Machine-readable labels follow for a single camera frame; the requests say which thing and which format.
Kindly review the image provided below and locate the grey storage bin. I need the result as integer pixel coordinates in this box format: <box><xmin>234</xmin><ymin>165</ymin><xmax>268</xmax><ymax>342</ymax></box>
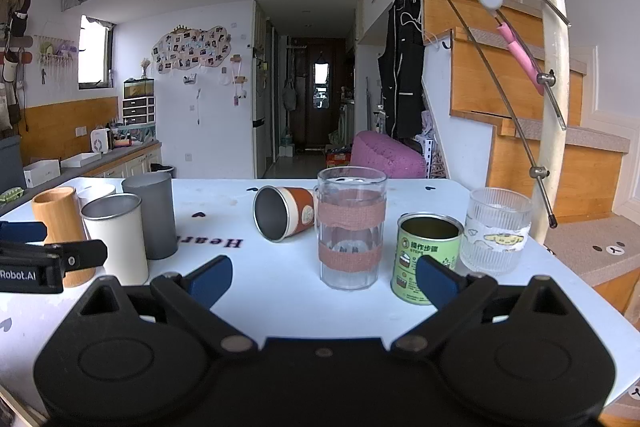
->
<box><xmin>0</xmin><ymin>135</ymin><xmax>26</xmax><ymax>208</ymax></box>

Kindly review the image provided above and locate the beige bear stair mat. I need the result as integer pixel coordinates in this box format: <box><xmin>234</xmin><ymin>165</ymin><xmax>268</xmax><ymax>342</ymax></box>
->
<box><xmin>542</xmin><ymin>213</ymin><xmax>640</xmax><ymax>289</ymax></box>

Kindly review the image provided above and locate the bamboo cup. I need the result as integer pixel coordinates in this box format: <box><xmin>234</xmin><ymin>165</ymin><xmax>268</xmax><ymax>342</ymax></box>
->
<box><xmin>31</xmin><ymin>187</ymin><xmax>96</xmax><ymax>288</ymax></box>

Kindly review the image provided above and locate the cloud-shaped photo board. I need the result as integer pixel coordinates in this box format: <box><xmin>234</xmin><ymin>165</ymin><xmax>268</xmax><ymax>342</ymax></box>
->
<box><xmin>151</xmin><ymin>24</ymin><xmax>232</xmax><ymax>74</ymax></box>

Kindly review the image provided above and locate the white countertop appliance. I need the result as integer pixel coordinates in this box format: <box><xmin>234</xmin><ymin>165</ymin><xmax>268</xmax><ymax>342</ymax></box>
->
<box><xmin>91</xmin><ymin>128</ymin><xmax>114</xmax><ymax>153</ymax></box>

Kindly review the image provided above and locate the wooden staircase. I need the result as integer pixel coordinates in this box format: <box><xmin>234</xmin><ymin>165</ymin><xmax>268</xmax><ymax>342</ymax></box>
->
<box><xmin>402</xmin><ymin>0</ymin><xmax>632</xmax><ymax>310</ymax></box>

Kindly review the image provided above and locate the glass fish tank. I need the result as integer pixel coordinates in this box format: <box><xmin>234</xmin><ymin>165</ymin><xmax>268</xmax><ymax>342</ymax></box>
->
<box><xmin>123</xmin><ymin>78</ymin><xmax>156</xmax><ymax>100</ymax></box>

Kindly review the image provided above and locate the ribbed glass cup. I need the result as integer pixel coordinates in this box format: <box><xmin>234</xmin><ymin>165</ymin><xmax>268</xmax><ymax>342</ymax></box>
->
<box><xmin>459</xmin><ymin>187</ymin><xmax>534</xmax><ymax>276</ymax></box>

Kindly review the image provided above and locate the hanging tote bag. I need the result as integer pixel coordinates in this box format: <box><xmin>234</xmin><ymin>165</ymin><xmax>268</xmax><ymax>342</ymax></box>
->
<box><xmin>282</xmin><ymin>78</ymin><xmax>300</xmax><ymax>110</ymax></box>

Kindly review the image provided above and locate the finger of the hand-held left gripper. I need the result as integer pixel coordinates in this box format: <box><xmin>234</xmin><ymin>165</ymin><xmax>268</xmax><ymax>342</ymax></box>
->
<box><xmin>0</xmin><ymin>221</ymin><xmax>49</xmax><ymax>244</ymax></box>
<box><xmin>0</xmin><ymin>239</ymin><xmax>109</xmax><ymax>271</ymax></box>

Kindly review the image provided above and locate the black hanging coat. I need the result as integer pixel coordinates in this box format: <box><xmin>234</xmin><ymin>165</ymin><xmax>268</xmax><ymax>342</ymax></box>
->
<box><xmin>377</xmin><ymin>0</ymin><xmax>426</xmax><ymax>140</ymax></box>

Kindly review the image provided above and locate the green tin can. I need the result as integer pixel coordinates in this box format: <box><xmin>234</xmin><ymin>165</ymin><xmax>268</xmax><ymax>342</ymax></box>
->
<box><xmin>390</xmin><ymin>213</ymin><xmax>465</xmax><ymax>306</ymax></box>

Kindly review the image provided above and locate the glass cup with pink bands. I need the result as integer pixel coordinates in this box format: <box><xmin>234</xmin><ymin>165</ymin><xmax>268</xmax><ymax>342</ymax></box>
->
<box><xmin>316</xmin><ymin>166</ymin><xmax>389</xmax><ymax>291</ymax></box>

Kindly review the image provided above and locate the grey cup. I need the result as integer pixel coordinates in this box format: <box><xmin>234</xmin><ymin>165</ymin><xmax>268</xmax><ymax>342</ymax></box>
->
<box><xmin>121</xmin><ymin>171</ymin><xmax>179</xmax><ymax>261</ymax></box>

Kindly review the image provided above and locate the long pink foam tube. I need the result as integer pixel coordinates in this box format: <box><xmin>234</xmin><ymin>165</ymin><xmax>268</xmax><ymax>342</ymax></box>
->
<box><xmin>496</xmin><ymin>23</ymin><xmax>546</xmax><ymax>96</ymax></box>

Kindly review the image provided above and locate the window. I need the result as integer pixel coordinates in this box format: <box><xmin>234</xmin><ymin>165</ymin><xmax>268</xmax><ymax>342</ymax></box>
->
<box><xmin>78</xmin><ymin>15</ymin><xmax>114</xmax><ymax>90</ymax></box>

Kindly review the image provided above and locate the wall jewellery organizer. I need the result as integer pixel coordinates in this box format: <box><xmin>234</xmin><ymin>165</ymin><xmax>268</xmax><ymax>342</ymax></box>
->
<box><xmin>34</xmin><ymin>35</ymin><xmax>82</xmax><ymax>86</ymax></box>

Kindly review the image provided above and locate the small white cup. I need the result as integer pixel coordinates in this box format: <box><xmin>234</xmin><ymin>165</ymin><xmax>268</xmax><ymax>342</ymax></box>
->
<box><xmin>77</xmin><ymin>183</ymin><xmax>117</xmax><ymax>210</ymax></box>

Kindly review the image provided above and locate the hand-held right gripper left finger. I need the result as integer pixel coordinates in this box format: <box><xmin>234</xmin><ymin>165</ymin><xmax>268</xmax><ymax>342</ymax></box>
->
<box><xmin>70</xmin><ymin>255</ymin><xmax>259</xmax><ymax>358</ymax></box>

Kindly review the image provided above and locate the white metal cup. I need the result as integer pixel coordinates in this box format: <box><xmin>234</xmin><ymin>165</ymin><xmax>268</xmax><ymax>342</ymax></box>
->
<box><xmin>81</xmin><ymin>193</ymin><xmax>150</xmax><ymax>286</ymax></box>

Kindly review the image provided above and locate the purple beanbag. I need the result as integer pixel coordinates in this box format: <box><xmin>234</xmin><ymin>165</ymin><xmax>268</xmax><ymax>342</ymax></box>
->
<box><xmin>350</xmin><ymin>130</ymin><xmax>427</xmax><ymax>179</ymax></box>

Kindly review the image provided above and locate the dark wooden door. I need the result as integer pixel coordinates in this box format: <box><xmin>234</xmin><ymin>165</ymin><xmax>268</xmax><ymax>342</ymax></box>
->
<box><xmin>305</xmin><ymin>38</ymin><xmax>347</xmax><ymax>148</ymax></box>

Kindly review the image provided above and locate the white cardboard box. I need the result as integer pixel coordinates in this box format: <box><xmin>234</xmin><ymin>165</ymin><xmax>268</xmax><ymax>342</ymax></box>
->
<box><xmin>23</xmin><ymin>159</ymin><xmax>62</xmax><ymax>188</ymax></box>

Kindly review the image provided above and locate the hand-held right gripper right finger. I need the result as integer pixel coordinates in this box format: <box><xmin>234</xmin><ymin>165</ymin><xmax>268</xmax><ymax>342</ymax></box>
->
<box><xmin>390</xmin><ymin>255</ymin><xmax>581</xmax><ymax>358</ymax></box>

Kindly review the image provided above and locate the flat white box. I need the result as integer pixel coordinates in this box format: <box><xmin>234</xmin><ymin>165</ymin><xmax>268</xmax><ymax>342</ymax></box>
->
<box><xmin>61</xmin><ymin>152</ymin><xmax>104</xmax><ymax>169</ymax></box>

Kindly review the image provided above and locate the white railing post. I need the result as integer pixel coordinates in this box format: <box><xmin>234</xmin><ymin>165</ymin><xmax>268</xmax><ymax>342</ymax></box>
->
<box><xmin>520</xmin><ymin>0</ymin><xmax>572</xmax><ymax>246</ymax></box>

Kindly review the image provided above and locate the kitchen counter cabinet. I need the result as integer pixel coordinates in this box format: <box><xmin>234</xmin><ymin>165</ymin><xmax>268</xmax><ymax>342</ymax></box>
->
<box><xmin>22</xmin><ymin>141</ymin><xmax>164</xmax><ymax>188</ymax></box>

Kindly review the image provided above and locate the orange cup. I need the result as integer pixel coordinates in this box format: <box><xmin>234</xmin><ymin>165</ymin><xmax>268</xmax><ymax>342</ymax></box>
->
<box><xmin>252</xmin><ymin>185</ymin><xmax>319</xmax><ymax>242</ymax></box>

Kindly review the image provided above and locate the small drawer unit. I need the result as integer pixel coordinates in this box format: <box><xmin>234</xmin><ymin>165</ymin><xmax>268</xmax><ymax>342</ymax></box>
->
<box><xmin>122</xmin><ymin>97</ymin><xmax>156</xmax><ymax>126</ymax></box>

